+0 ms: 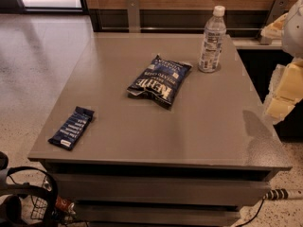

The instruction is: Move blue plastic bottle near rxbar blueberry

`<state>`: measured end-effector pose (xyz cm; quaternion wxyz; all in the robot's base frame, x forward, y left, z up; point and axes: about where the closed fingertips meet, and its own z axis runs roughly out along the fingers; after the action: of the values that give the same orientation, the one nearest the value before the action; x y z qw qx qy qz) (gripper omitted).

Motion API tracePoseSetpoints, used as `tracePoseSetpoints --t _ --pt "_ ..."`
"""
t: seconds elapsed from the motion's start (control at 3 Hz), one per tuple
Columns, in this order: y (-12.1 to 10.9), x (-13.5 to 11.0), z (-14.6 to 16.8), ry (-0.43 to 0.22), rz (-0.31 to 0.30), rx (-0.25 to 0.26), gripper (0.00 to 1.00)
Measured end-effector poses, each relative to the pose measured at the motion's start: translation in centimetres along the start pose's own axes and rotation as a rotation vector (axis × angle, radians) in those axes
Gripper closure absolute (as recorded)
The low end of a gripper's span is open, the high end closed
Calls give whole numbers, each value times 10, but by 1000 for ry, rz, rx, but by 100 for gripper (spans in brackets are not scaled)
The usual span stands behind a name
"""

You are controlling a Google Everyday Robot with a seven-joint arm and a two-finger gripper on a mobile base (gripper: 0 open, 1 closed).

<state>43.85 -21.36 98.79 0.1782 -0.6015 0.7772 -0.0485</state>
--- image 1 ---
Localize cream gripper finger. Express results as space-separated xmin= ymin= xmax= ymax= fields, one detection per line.
xmin=260 ymin=13 xmax=287 ymax=39
xmin=264 ymin=60 xmax=303 ymax=121

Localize clear plastic water bottle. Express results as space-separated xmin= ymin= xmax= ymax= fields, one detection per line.
xmin=198 ymin=6 xmax=226 ymax=73

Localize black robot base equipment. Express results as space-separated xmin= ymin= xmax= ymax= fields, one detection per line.
xmin=0 ymin=152 xmax=56 ymax=227

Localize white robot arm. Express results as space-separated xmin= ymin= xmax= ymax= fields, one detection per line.
xmin=261 ymin=0 xmax=303 ymax=125

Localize blue RXBAR blueberry bar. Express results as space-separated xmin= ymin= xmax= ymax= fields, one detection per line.
xmin=48 ymin=106 xmax=95 ymax=150

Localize blue Kettle chips bag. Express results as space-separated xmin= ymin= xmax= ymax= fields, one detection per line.
xmin=127 ymin=55 xmax=192 ymax=109

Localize grey table cabinet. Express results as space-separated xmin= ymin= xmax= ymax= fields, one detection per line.
xmin=29 ymin=33 xmax=291 ymax=227

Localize right metal wall bracket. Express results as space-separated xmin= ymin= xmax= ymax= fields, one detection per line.
xmin=258 ymin=0 xmax=290 ymax=45

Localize metal wall bracket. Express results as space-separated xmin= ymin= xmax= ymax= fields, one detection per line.
xmin=258 ymin=0 xmax=290 ymax=45
xmin=126 ymin=0 xmax=140 ymax=33

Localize black white striped cable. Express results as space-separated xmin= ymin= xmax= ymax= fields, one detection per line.
xmin=235 ymin=188 xmax=303 ymax=227

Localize left metal wall bracket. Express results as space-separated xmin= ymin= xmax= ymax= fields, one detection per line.
xmin=126 ymin=0 xmax=140 ymax=33

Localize wire basket with red can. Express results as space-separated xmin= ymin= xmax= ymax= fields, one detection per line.
xmin=30 ymin=176 xmax=76 ymax=226

